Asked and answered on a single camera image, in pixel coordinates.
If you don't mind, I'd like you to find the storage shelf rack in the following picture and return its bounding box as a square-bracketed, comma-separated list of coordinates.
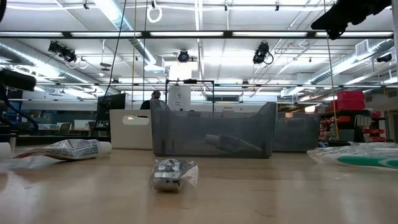
[320, 108, 398, 144]

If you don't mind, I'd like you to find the black hanging cable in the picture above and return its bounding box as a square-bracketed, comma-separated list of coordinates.
[104, 0, 127, 94]

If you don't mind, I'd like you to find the white cable loop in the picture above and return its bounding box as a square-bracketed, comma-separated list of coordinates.
[146, 4, 163, 24]

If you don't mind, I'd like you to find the round black camera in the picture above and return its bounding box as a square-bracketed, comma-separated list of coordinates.
[177, 49, 190, 63]

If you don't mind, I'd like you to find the black metal stand frame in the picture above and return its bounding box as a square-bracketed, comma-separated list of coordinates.
[165, 79, 215, 113]

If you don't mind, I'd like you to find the black computer monitor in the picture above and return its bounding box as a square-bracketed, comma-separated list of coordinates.
[96, 93, 127, 123]

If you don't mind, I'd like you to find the green and white toothbrush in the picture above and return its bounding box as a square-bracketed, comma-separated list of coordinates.
[306, 142, 398, 170]

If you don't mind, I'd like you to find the white pillar sign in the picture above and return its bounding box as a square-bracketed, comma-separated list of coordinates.
[167, 85, 192, 111]

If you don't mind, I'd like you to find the black aluminium rig frame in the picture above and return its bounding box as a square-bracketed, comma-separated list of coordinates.
[0, 30, 398, 39]

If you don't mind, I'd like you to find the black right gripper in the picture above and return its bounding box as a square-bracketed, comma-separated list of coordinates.
[310, 0, 392, 40]

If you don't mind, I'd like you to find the silver nail clipper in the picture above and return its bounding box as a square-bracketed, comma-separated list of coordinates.
[149, 158, 199, 192]

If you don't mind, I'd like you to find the person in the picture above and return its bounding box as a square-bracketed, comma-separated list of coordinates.
[139, 90, 162, 110]

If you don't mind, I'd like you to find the silver ventilation duct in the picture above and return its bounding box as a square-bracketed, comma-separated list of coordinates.
[310, 39, 396, 85]
[93, 0, 165, 74]

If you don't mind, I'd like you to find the smoky grey plastic bin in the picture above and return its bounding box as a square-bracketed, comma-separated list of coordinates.
[272, 111, 321, 152]
[150, 99, 277, 159]

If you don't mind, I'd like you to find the white plastic bin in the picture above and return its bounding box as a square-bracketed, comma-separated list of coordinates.
[109, 108, 153, 150]

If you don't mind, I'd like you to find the red storage bin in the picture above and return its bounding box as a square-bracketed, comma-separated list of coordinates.
[337, 90, 364, 101]
[331, 100, 366, 110]

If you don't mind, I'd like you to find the black spotlight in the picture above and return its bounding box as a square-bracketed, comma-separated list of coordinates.
[253, 42, 274, 65]
[48, 40, 77, 63]

